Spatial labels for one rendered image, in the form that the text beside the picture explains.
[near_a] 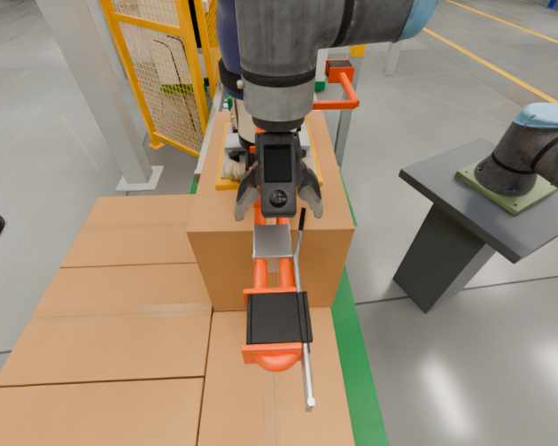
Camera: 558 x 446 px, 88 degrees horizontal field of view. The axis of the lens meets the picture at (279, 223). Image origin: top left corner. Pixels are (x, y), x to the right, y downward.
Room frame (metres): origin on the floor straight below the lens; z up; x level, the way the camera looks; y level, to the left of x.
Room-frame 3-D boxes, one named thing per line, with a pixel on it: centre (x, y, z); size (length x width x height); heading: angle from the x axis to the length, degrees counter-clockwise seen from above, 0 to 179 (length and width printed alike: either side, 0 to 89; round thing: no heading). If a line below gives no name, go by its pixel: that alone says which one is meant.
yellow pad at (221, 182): (0.76, 0.13, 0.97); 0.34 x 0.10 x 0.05; 3
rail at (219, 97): (2.28, 0.44, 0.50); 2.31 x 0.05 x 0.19; 3
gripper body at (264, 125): (0.38, 0.00, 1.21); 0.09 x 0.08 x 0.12; 3
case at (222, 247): (0.74, 0.03, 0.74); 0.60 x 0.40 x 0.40; 1
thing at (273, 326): (0.16, 0.01, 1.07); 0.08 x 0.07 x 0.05; 3
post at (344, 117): (1.72, -0.42, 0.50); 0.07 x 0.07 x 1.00; 3
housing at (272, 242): (0.30, 0.01, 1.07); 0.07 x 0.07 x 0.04; 3
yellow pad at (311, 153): (0.77, -0.06, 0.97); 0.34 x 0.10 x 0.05; 3
